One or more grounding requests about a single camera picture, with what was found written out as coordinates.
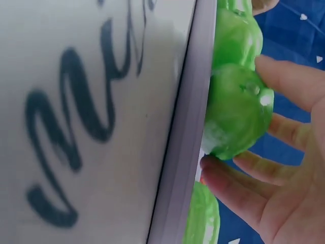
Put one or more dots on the person's right hand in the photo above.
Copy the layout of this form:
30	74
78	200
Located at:
299	198

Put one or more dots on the green toy apple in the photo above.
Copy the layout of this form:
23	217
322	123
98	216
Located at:
238	117

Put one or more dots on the ribbed green toy vegetable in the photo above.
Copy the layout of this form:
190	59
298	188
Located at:
203	218

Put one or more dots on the green toy bell pepper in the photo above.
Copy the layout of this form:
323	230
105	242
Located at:
236	35

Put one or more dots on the white box with black lettering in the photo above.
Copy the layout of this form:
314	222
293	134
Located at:
101	122

